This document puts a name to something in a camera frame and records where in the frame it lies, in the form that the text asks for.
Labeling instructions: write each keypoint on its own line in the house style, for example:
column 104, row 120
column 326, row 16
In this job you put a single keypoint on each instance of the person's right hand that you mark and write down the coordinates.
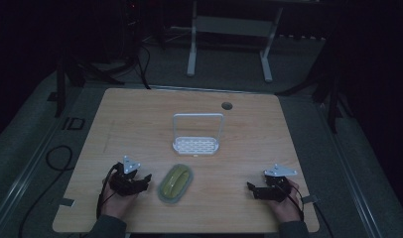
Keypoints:
column 287, row 208

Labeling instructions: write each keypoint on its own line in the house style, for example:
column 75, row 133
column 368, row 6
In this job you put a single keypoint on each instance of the person's left hand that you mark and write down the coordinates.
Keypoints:
column 115, row 205

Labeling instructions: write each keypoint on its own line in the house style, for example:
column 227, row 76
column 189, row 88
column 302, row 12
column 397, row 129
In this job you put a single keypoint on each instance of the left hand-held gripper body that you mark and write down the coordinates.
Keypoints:
column 123, row 185

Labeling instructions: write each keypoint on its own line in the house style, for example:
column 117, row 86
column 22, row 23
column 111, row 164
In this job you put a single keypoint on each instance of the green and grey soap dish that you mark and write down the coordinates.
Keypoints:
column 175, row 182

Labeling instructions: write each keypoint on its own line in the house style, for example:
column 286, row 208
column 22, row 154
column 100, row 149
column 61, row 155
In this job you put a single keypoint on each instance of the black tripod stand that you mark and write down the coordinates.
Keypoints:
column 332, row 99
column 75, row 71

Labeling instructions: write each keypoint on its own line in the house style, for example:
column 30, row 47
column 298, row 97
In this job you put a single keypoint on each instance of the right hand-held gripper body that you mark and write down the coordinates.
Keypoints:
column 276, row 190

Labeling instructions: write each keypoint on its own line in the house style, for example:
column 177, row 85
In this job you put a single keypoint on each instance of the grey tape piece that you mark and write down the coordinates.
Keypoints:
column 67, row 202
column 310, row 199

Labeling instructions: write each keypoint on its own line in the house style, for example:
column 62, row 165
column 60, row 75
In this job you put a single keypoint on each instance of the white metal table frame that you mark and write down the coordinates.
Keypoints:
column 231, row 26

